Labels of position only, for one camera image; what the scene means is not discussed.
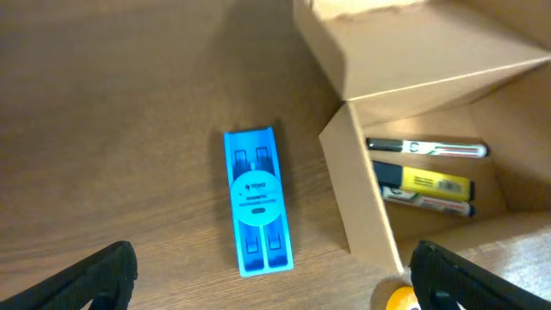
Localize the yellow highlighter pen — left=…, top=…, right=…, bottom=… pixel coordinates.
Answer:
left=372, top=161, right=475, bottom=202

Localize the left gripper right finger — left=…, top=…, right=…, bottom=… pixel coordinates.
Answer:
left=410, top=240, right=550, bottom=310

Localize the blue magnetic whiteboard duster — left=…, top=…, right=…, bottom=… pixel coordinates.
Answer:
left=224, top=127, right=294, bottom=277

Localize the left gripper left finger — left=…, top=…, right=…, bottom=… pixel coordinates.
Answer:
left=1, top=241, right=138, bottom=310

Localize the brown cardboard box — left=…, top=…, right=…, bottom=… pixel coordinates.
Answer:
left=293, top=0, right=550, bottom=273

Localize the black whiteboard marker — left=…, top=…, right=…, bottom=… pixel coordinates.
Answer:
left=366, top=138, right=489, bottom=158

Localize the blue whiteboard marker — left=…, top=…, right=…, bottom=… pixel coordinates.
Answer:
left=380, top=186, right=476, bottom=217

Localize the yellow adhesive tape roll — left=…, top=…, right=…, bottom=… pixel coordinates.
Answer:
left=386, top=286, right=421, bottom=310

